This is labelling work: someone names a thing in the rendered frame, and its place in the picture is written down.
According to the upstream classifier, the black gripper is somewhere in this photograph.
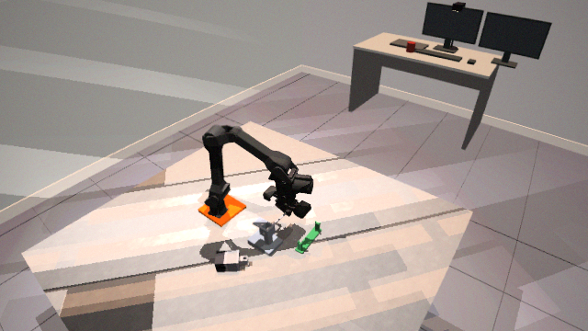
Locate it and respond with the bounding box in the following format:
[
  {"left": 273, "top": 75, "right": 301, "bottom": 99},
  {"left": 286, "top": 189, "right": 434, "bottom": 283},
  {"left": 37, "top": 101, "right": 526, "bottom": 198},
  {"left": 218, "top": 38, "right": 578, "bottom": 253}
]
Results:
[{"left": 263, "top": 186, "right": 311, "bottom": 219}]

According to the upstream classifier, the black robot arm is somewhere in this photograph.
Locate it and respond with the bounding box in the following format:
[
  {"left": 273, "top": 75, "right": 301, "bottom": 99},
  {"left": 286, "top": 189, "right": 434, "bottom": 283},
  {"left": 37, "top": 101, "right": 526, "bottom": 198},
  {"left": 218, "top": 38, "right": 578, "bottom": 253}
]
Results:
[{"left": 202, "top": 124, "right": 314, "bottom": 218}]

